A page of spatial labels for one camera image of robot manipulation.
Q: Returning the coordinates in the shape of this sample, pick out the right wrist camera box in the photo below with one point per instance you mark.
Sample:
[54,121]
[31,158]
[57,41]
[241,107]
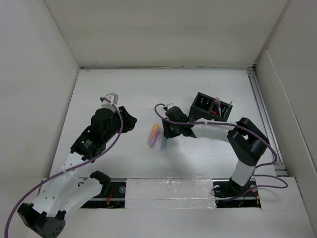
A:
[166,107]

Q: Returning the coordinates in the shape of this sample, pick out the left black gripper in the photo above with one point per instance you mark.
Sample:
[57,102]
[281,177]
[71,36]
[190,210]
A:
[129,121]

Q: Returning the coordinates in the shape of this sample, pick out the orange highlighter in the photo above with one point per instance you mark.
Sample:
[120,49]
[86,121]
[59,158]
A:
[153,130]

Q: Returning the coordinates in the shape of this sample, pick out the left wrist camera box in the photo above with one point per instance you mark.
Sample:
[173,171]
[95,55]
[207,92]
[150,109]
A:
[109,100]

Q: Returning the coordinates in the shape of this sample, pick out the dark red gel pen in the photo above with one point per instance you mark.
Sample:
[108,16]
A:
[216,104]

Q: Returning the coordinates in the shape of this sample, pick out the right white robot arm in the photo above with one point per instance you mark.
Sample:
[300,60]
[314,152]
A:
[246,140]

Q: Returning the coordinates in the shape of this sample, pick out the black two-slot pen holder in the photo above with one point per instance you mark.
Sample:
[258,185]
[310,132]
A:
[203,105]

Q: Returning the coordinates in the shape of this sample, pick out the aluminium rail right side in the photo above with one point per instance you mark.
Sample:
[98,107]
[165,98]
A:
[279,166]

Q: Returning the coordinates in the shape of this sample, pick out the blue highlighter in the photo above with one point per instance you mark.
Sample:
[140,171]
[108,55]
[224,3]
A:
[163,143]

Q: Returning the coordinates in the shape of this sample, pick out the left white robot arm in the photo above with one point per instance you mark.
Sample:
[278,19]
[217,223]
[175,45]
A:
[46,215]

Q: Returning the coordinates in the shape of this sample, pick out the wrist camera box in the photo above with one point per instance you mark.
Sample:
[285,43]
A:
[166,107]
[109,100]

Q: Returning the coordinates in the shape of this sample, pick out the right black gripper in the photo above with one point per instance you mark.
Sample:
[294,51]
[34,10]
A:
[168,132]

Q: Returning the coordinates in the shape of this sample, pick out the blue gel pen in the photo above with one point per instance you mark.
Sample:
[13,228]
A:
[219,104]

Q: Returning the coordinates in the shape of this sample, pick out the pink highlighter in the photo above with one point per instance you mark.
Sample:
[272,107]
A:
[154,139]

